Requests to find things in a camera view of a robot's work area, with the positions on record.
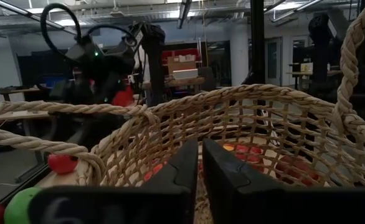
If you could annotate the ceiling beam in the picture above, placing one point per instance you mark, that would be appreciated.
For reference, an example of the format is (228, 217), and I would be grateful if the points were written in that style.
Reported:
(184, 12)

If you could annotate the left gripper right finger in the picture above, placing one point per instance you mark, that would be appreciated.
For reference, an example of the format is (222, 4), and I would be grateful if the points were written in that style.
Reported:
(238, 193)

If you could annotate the black machine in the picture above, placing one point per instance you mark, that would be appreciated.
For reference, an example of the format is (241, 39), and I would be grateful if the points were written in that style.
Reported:
(321, 46)

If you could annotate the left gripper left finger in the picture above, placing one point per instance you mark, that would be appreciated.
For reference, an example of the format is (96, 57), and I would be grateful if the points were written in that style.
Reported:
(170, 193)

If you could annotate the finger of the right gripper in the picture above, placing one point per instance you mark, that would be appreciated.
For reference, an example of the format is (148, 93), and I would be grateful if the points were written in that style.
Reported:
(70, 93)
(111, 88)

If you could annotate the door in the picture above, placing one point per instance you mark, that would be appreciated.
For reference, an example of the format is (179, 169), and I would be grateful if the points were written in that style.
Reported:
(273, 62)

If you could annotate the white box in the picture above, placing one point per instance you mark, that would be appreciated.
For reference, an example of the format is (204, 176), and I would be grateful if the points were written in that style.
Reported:
(185, 74)

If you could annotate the dark workbench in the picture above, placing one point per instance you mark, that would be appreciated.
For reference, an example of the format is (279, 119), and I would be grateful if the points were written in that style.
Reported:
(19, 91)

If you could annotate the ceiling light strip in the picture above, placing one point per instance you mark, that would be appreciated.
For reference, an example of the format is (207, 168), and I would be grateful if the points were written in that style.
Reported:
(294, 11)

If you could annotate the small red round fruit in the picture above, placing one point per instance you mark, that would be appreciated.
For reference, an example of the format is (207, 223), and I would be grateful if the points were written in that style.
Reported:
(62, 163)

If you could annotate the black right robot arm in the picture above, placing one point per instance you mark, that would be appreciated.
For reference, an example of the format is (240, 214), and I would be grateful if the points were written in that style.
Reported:
(154, 62)

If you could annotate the wooden table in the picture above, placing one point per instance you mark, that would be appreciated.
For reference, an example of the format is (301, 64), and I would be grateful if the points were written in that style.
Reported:
(182, 82)

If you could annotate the blue screen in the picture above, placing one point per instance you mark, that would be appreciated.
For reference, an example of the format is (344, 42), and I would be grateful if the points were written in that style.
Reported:
(54, 82)

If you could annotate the green apple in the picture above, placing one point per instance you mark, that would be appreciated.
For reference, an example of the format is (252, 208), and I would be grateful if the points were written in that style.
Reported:
(16, 207)

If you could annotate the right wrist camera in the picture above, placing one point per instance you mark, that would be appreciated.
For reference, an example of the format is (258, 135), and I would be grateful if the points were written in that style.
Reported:
(76, 52)

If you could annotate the woven wicker basket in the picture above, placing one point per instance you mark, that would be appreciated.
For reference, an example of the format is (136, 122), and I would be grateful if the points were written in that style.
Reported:
(263, 91)

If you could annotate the black upright post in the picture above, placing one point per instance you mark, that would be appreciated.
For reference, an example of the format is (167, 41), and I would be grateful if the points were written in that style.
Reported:
(257, 40)

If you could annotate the red storage bins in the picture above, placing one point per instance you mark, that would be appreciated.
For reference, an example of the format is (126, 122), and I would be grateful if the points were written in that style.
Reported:
(123, 96)

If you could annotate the red apple with yellow patch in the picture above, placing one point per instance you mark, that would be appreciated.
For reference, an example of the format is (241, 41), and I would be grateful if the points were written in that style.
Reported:
(246, 149)

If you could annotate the cardboard box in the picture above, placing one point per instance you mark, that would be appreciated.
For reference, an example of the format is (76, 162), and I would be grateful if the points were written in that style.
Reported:
(181, 63)

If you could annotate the red storage rack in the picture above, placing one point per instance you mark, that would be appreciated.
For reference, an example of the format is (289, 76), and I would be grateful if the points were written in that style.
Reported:
(185, 53)

